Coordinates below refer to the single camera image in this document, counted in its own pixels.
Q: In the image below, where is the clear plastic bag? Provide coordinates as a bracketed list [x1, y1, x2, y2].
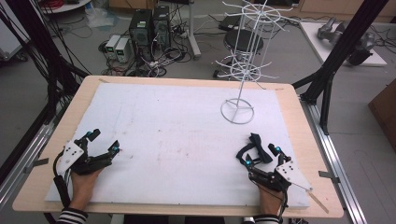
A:
[84, 2, 120, 31]

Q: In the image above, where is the black bow tie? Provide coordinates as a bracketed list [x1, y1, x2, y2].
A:
[235, 133, 274, 166]

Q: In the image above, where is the white power supply unit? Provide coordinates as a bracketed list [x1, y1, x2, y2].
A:
[105, 34, 122, 61]
[114, 36, 132, 64]

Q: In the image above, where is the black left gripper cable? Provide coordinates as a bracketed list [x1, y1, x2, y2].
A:
[51, 151, 72, 209]

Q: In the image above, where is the white platform board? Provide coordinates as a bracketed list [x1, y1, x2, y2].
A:
[298, 21, 389, 68]

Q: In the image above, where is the grey and black robot part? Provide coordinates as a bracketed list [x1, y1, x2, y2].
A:
[346, 32, 378, 66]

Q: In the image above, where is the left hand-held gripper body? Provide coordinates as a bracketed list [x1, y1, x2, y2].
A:
[56, 137, 114, 176]

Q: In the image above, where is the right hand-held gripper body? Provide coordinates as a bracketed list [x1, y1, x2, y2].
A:
[247, 154, 314, 192]

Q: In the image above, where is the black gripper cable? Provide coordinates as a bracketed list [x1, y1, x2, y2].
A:
[277, 189, 290, 224]
[51, 151, 72, 209]

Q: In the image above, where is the white cart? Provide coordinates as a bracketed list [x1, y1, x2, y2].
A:
[0, 18, 31, 63]

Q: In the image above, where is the grey metal bracket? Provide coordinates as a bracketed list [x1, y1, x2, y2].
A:
[23, 157, 50, 175]
[318, 170, 341, 185]

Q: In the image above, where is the round white table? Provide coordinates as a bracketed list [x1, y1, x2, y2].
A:
[39, 0, 93, 15]

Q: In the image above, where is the white table leg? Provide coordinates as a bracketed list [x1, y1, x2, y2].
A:
[186, 0, 203, 61]

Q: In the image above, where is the black metal frame with cables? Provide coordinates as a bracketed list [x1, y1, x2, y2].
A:
[0, 0, 92, 185]

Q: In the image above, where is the flat black box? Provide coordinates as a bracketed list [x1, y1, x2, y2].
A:
[217, 13, 243, 33]

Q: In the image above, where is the aluminium rail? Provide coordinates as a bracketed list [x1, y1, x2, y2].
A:
[299, 95, 369, 224]
[0, 105, 64, 210]

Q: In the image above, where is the wooden table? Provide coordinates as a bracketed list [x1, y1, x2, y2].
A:
[11, 75, 346, 219]

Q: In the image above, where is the black computer tower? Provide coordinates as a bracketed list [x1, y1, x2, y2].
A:
[151, 5, 173, 51]
[128, 7, 154, 62]

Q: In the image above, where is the white wire display rack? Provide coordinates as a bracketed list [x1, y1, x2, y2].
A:
[214, 0, 302, 126]

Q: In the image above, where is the person's right hand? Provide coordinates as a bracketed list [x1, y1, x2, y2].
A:
[257, 185, 286, 217]

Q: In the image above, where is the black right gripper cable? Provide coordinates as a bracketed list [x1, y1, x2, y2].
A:
[277, 189, 290, 224]

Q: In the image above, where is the white foam mat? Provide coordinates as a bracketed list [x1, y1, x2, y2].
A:
[44, 81, 311, 210]

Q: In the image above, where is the thin wooden stick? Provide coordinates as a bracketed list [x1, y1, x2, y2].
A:
[305, 189, 331, 215]

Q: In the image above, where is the brown wooden cabinet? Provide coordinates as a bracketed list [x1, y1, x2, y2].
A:
[367, 78, 396, 154]

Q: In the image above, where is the black round stool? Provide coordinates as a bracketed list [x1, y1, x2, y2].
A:
[223, 28, 264, 56]

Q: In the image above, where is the person's left hand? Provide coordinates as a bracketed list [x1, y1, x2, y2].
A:
[69, 168, 104, 208]

